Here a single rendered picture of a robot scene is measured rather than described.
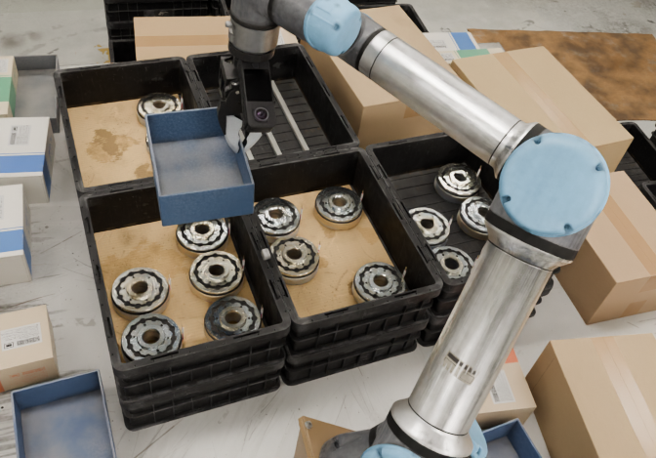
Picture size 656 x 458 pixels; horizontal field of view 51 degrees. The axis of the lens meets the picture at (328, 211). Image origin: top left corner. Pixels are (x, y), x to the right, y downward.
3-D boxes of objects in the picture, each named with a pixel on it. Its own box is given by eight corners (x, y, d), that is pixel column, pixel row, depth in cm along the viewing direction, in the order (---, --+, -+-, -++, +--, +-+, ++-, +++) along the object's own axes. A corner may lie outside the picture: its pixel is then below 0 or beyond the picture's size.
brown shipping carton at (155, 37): (242, 62, 204) (244, 16, 193) (253, 110, 190) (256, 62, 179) (138, 65, 197) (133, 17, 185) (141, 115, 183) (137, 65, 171)
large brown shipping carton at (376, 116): (449, 146, 190) (469, 88, 176) (350, 166, 180) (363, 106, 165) (386, 62, 214) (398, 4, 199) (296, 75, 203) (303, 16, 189)
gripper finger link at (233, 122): (233, 134, 121) (240, 92, 115) (239, 157, 118) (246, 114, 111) (216, 134, 120) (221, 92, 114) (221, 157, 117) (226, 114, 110)
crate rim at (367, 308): (443, 295, 129) (447, 287, 127) (293, 334, 119) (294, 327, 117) (360, 153, 153) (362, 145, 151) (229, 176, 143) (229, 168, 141)
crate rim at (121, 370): (293, 335, 119) (294, 327, 117) (114, 381, 109) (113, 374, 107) (229, 176, 143) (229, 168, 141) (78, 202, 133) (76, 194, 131)
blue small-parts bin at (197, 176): (254, 213, 115) (255, 184, 110) (162, 227, 111) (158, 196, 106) (230, 135, 127) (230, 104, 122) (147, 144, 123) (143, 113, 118)
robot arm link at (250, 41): (285, 31, 100) (229, 30, 97) (281, 58, 103) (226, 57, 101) (275, 4, 105) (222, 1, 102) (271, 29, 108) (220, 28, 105)
